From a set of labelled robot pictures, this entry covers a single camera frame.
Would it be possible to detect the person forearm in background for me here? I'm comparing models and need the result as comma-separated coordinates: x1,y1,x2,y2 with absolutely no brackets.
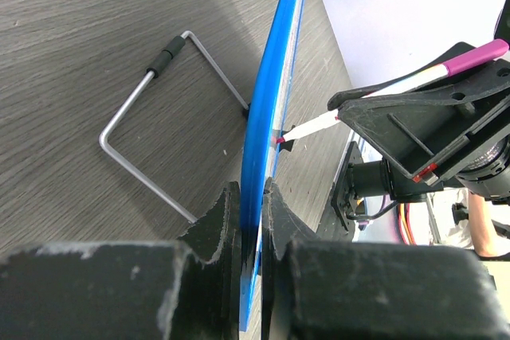
468,193,509,258

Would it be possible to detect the blue framed whiteboard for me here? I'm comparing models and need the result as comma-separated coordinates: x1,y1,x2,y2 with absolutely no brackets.
98,0,310,333

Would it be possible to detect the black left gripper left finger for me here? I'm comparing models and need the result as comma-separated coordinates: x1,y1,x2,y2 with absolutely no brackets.
1,182,241,339

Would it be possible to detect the white magenta marker pen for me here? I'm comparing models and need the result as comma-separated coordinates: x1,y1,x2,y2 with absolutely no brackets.
274,39,509,144

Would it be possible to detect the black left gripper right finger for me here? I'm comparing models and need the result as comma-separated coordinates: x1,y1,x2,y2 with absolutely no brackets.
261,181,509,339

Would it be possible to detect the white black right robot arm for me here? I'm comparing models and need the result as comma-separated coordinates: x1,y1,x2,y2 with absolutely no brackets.
327,59,509,224

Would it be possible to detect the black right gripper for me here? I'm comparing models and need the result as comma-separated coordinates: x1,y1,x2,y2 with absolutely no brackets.
328,58,509,201

